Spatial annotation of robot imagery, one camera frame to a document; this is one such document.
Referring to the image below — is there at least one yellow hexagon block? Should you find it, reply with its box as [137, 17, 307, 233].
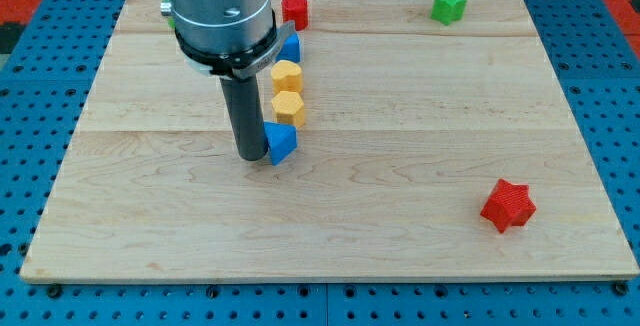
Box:
[271, 91, 306, 128]

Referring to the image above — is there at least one green star block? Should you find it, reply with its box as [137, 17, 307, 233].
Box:
[430, 0, 467, 25]

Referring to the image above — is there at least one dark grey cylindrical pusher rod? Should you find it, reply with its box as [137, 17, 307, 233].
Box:
[220, 77, 268, 161]

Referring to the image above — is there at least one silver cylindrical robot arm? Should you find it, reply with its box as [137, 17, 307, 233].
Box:
[170, 0, 296, 80]

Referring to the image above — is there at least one yellow heart block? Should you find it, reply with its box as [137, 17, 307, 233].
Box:
[270, 60, 304, 95]

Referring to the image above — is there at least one light wooden board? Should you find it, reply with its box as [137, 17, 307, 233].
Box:
[20, 0, 639, 284]

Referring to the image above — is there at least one blue triangular block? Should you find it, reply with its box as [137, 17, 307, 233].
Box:
[264, 122, 298, 166]

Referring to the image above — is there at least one red star block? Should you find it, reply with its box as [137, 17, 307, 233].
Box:
[480, 178, 537, 233]

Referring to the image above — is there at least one green block behind arm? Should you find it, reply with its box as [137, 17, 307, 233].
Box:
[160, 0, 175, 29]

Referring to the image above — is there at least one blue half-hidden block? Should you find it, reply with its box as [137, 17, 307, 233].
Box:
[276, 33, 302, 63]

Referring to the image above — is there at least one red cylinder block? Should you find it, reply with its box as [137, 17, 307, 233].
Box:
[281, 0, 309, 31]

